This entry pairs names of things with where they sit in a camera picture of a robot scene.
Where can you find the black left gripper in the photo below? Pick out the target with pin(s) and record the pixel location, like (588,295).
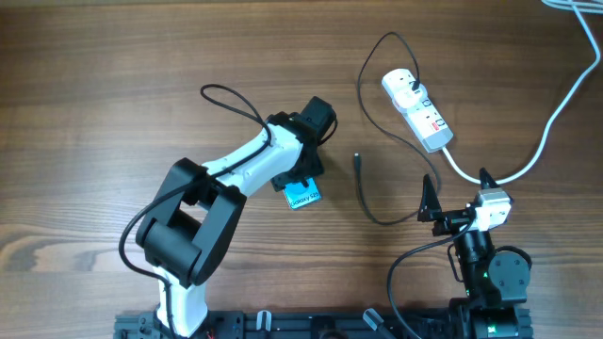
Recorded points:
(316,168)

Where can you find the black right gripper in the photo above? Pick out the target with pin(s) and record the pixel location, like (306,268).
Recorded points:
(431,211)

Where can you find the blue-screen Galaxy S25 smartphone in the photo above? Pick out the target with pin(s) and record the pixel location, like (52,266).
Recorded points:
(298,195)

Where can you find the white power strip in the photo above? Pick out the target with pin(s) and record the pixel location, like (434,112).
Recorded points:
(425,121)

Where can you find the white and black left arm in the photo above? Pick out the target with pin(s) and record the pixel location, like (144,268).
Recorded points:
(186,234)

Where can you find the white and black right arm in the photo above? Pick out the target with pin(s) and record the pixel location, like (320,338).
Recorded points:
(495,279)

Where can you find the white USB charger plug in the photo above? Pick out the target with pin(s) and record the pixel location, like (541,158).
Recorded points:
(406,97)

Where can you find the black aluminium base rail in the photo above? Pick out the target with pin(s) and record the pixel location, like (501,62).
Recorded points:
(325,325)

